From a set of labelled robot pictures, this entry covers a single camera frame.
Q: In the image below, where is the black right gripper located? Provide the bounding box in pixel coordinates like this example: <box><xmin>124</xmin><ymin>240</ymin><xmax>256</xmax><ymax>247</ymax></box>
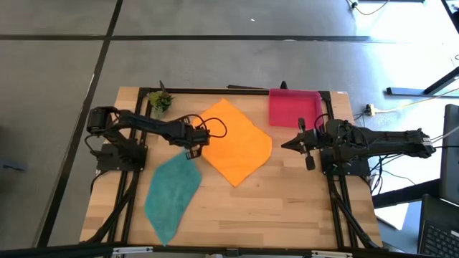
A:
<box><xmin>281</xmin><ymin>118</ymin><xmax>333</xmax><ymax>171</ymax></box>

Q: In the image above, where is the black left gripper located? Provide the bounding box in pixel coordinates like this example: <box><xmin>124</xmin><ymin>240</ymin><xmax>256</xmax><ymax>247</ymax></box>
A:
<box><xmin>167</xmin><ymin>120</ymin><xmax>212</xmax><ymax>161</ymax></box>

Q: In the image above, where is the orange microfiber towel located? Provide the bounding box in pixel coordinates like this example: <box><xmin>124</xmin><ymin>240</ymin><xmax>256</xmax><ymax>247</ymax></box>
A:
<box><xmin>191</xmin><ymin>98</ymin><xmax>273</xmax><ymax>188</ymax></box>

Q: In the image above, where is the teal microfiber towel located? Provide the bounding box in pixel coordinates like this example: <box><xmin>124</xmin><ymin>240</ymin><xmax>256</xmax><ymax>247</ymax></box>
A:
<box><xmin>144</xmin><ymin>150</ymin><xmax>203</xmax><ymax>247</ymax></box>

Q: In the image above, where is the pink plastic basket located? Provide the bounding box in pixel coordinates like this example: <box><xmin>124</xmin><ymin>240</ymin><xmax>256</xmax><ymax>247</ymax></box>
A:
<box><xmin>268</xmin><ymin>88</ymin><xmax>324</xmax><ymax>129</ymax></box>

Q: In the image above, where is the green artificial potted plant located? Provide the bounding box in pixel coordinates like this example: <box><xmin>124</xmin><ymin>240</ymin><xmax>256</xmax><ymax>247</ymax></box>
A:
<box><xmin>147</xmin><ymin>89</ymin><xmax>176</xmax><ymax>120</ymax></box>

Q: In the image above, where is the black desk leg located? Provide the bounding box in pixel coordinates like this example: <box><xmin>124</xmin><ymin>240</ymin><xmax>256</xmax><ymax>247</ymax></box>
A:
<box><xmin>386</xmin><ymin>66</ymin><xmax>459</xmax><ymax>97</ymax></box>

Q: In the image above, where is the white paper sheet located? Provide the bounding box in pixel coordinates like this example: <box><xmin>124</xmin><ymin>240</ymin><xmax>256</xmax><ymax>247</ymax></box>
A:
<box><xmin>374</xmin><ymin>202</ymin><xmax>410</xmax><ymax>231</ymax></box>

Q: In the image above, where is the dark grey monitor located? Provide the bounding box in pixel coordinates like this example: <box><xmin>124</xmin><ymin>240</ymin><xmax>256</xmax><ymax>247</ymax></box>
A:
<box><xmin>439</xmin><ymin>103</ymin><xmax>459</xmax><ymax>206</ymax></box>

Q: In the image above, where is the black laptop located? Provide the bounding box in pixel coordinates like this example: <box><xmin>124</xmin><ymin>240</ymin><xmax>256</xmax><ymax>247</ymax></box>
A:
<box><xmin>417</xmin><ymin>193</ymin><xmax>459</xmax><ymax>258</ymax></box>

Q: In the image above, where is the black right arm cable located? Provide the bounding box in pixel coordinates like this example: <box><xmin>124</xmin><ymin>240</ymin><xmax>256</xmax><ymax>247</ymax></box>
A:
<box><xmin>313</xmin><ymin>113</ymin><xmax>329</xmax><ymax>130</ymax></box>

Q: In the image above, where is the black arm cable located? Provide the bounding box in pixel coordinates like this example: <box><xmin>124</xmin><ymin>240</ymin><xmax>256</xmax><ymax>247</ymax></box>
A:
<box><xmin>186</xmin><ymin>113</ymin><xmax>229</xmax><ymax>139</ymax></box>
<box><xmin>313</xmin><ymin>113</ymin><xmax>329</xmax><ymax>130</ymax></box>

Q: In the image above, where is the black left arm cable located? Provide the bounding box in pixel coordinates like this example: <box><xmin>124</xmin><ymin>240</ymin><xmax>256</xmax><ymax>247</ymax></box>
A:
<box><xmin>186</xmin><ymin>113</ymin><xmax>229</xmax><ymax>139</ymax></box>

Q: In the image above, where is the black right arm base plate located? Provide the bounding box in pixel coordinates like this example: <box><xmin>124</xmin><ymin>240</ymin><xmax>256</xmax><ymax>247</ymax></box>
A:
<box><xmin>320</xmin><ymin>148</ymin><xmax>371</xmax><ymax>176</ymax></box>

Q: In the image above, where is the black aluminium table frame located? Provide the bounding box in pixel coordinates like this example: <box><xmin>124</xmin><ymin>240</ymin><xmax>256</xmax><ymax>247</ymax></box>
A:
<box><xmin>80</xmin><ymin>80</ymin><xmax>383</xmax><ymax>250</ymax></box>

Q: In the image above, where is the black cable bundle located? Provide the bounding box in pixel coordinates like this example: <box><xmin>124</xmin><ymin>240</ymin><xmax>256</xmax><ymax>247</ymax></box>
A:
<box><xmin>369</xmin><ymin>123</ymin><xmax>459</xmax><ymax>196</ymax></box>

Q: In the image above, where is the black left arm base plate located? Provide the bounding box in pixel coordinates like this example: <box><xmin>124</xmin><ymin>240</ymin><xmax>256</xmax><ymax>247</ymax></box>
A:
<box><xmin>95</xmin><ymin>143</ymin><xmax>148</xmax><ymax>172</ymax></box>

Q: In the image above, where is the yellow floor cable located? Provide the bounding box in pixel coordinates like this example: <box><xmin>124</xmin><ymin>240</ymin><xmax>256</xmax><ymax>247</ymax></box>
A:
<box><xmin>372</xmin><ymin>87</ymin><xmax>459</xmax><ymax>114</ymax></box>

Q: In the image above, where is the black floor cable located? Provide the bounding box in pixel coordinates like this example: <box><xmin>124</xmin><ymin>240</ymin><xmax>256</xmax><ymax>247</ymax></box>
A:
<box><xmin>346</xmin><ymin>0</ymin><xmax>391</xmax><ymax>16</ymax></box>

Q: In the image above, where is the black horizontal frame beam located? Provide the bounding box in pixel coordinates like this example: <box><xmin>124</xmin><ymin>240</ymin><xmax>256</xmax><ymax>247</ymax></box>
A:
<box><xmin>0</xmin><ymin>242</ymin><xmax>459</xmax><ymax>258</ymax></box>

